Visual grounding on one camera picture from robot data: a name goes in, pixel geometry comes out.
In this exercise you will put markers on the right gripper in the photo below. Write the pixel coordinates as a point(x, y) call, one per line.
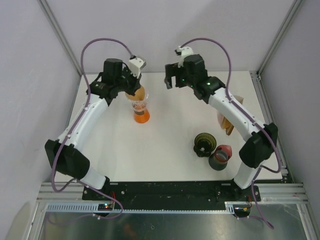
point(171, 70)

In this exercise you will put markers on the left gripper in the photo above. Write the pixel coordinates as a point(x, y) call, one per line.
point(136, 84)

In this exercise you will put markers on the single brown coffee filter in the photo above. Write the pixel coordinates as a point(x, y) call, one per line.
point(139, 95)

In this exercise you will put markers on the clear glass dripper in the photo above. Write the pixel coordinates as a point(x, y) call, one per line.
point(140, 105)

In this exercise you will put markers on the orange glass flask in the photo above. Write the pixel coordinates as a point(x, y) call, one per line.
point(141, 117)

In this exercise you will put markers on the brown coffee filter stack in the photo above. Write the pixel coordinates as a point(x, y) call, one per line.
point(225, 124)

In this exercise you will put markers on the dark green dripper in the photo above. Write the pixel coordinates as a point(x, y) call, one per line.
point(204, 144)

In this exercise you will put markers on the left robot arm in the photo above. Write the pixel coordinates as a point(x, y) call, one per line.
point(65, 154)

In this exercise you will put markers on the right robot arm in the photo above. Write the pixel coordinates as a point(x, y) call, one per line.
point(260, 139)

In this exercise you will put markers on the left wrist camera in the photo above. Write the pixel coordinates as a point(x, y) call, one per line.
point(135, 65)

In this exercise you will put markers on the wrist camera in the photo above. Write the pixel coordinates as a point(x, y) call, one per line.
point(183, 52)
point(135, 65)

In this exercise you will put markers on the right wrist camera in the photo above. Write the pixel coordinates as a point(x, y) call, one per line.
point(183, 52)

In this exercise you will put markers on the left aluminium frame post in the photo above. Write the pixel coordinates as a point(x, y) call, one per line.
point(53, 22)

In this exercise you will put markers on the aluminium frame post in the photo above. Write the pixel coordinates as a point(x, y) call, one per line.
point(280, 34)
point(53, 22)

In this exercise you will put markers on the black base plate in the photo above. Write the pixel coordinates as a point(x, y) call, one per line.
point(179, 195)

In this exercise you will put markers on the right aluminium frame post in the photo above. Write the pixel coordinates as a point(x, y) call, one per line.
point(280, 34)

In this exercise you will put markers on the aluminium rail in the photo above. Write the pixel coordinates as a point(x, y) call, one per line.
point(269, 192)

